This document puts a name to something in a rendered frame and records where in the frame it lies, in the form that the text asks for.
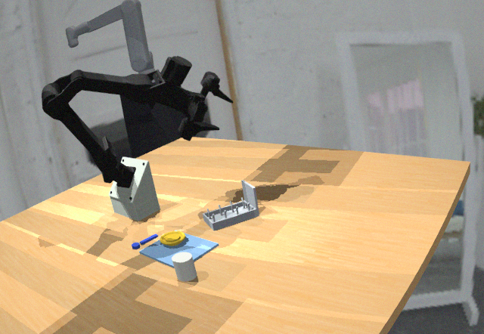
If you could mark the white dish rack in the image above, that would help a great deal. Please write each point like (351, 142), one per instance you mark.
(234, 213)

